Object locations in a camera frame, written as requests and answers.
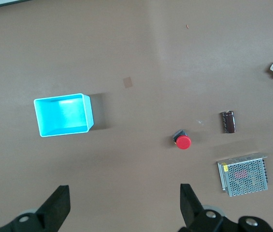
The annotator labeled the cyan plastic bin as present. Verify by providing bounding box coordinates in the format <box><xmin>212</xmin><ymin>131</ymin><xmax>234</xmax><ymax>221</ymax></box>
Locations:
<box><xmin>33</xmin><ymin>93</ymin><xmax>95</xmax><ymax>138</ymax></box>

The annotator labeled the dark brown capacitor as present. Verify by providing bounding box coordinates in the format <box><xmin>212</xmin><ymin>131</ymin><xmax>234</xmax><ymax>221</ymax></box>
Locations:
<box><xmin>220</xmin><ymin>110</ymin><xmax>237</xmax><ymax>134</ymax></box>

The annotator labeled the metal mesh power supply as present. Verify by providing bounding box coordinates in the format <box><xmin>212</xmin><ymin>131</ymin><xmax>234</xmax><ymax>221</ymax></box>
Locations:
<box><xmin>217</xmin><ymin>152</ymin><xmax>269</xmax><ymax>198</ymax></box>

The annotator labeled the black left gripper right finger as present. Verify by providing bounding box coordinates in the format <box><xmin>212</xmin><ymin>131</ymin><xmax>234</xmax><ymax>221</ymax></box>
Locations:
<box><xmin>178</xmin><ymin>184</ymin><xmax>236</xmax><ymax>232</ymax></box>

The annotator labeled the red push button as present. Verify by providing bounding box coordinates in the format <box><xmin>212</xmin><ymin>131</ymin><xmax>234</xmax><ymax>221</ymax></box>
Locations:
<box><xmin>172</xmin><ymin>129</ymin><xmax>192</xmax><ymax>150</ymax></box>

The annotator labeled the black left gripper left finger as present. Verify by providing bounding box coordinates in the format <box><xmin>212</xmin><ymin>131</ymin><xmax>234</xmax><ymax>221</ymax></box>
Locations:
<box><xmin>12</xmin><ymin>185</ymin><xmax>71</xmax><ymax>232</ymax></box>

